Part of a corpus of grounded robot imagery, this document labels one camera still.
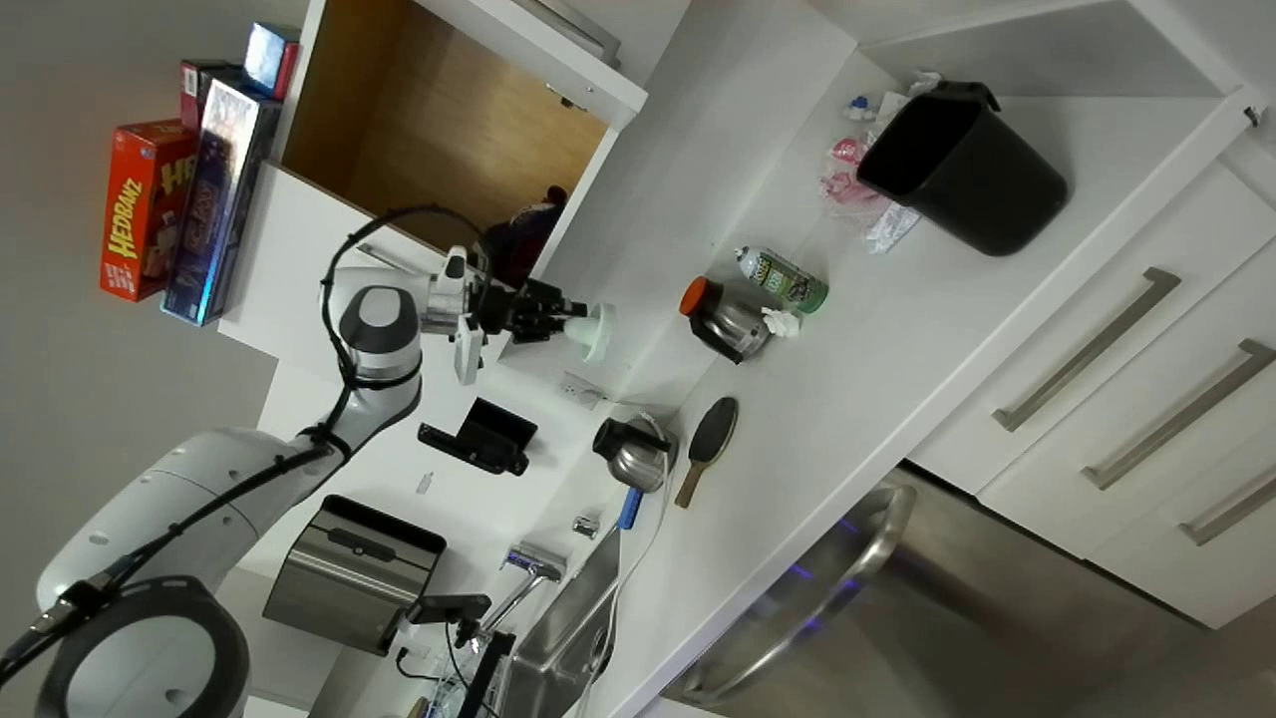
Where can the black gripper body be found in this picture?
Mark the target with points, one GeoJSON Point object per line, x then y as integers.
{"type": "Point", "coordinates": [521, 307]}

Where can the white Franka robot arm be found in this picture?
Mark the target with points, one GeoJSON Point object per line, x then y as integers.
{"type": "Point", "coordinates": [201, 511]}

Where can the white cupboard with wood interior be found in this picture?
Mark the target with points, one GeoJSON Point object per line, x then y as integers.
{"type": "Point", "coordinates": [414, 120]}

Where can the white cupboard door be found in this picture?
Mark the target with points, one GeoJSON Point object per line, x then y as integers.
{"type": "Point", "coordinates": [558, 55]}

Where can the black boxy device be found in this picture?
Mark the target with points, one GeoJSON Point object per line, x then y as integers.
{"type": "Point", "coordinates": [487, 436]}

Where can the steel kettle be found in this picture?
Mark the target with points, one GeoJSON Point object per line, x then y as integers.
{"type": "Point", "coordinates": [637, 451]}

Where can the glass jar with orange lid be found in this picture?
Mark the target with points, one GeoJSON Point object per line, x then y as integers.
{"type": "Point", "coordinates": [727, 322]}

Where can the small white bottle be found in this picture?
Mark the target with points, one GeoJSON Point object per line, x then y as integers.
{"type": "Point", "coordinates": [779, 322]}

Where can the green bottle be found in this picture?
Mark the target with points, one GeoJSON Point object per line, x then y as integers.
{"type": "Point", "coordinates": [791, 279]}

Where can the pink packet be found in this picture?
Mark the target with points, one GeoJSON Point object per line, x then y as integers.
{"type": "Point", "coordinates": [848, 169]}

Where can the stainless steel toaster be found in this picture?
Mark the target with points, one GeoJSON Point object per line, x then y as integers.
{"type": "Point", "coordinates": [351, 570]}

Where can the blue board game box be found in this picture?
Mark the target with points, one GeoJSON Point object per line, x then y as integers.
{"type": "Point", "coordinates": [220, 199]}

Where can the white packet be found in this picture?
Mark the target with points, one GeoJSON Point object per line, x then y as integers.
{"type": "Point", "coordinates": [892, 227]}

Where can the black faucet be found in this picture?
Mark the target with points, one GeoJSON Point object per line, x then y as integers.
{"type": "Point", "coordinates": [461, 638]}

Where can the blue and red box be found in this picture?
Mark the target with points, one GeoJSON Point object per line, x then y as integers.
{"type": "Point", "coordinates": [267, 59]}

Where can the dark red game box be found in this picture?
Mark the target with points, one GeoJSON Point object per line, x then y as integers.
{"type": "Point", "coordinates": [201, 82]}

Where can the red Jenga box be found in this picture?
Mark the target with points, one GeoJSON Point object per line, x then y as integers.
{"type": "Point", "coordinates": [141, 213]}

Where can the black waste bin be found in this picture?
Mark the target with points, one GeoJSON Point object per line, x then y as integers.
{"type": "Point", "coordinates": [961, 165]}

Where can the stainless steel dishwasher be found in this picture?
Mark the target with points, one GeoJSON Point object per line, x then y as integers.
{"type": "Point", "coordinates": [957, 612]}

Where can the white drawer cabinet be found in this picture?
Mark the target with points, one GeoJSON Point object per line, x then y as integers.
{"type": "Point", "coordinates": [1170, 305]}

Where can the dark cabinet knob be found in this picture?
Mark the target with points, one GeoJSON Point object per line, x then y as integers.
{"type": "Point", "coordinates": [1250, 118]}

